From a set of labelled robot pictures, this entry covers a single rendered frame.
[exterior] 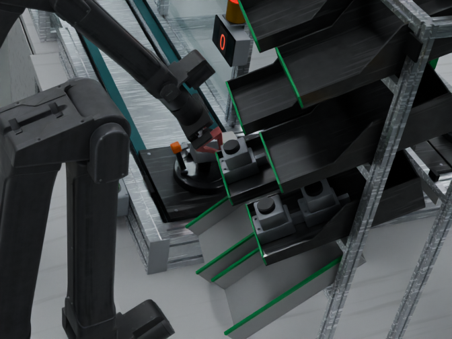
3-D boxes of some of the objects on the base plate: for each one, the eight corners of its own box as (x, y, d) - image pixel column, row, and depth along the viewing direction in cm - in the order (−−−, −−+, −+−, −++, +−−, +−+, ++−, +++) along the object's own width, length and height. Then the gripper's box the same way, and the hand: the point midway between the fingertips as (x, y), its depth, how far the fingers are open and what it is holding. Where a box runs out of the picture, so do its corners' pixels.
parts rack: (304, 396, 148) (424, 30, 97) (233, 261, 173) (300, -86, 122) (396, 370, 155) (552, 18, 105) (316, 244, 180) (410, -89, 130)
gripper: (155, 90, 166) (191, 130, 177) (175, 129, 156) (212, 168, 167) (179, 71, 165) (214, 111, 176) (202, 109, 155) (237, 150, 166)
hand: (212, 137), depth 171 cm, fingers open, 9 cm apart
